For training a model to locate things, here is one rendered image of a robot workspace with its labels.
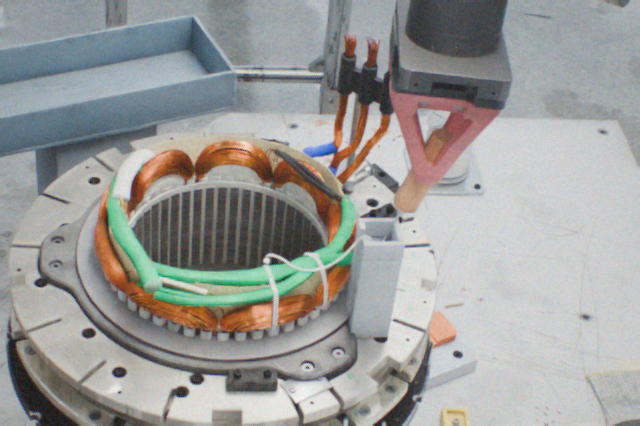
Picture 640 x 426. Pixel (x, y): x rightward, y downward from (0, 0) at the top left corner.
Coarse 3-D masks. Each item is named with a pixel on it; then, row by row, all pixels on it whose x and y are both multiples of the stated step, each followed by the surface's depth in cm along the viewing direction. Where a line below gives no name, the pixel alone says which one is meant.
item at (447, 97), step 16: (400, 96) 75; (416, 96) 75; (432, 96) 75; (448, 96) 75; (464, 96) 75; (400, 112) 76; (464, 112) 76; (480, 112) 75; (496, 112) 75; (400, 128) 77; (416, 128) 77; (464, 128) 77; (480, 128) 77; (416, 144) 78; (448, 144) 79; (464, 144) 78; (416, 160) 79; (448, 160) 79; (416, 176) 80; (432, 176) 80
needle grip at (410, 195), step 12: (432, 132) 80; (444, 132) 80; (432, 144) 80; (444, 144) 79; (432, 156) 80; (408, 180) 81; (408, 192) 82; (420, 192) 81; (396, 204) 82; (408, 204) 82
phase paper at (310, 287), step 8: (320, 272) 88; (328, 272) 90; (312, 280) 88; (320, 280) 89; (296, 288) 87; (304, 288) 88; (312, 288) 89; (288, 296) 87; (312, 296) 89; (264, 328) 88
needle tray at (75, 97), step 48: (0, 48) 119; (48, 48) 121; (96, 48) 123; (144, 48) 126; (192, 48) 128; (0, 96) 120; (48, 96) 120; (96, 96) 114; (144, 96) 116; (192, 96) 119; (0, 144) 112; (48, 144) 115; (96, 144) 119
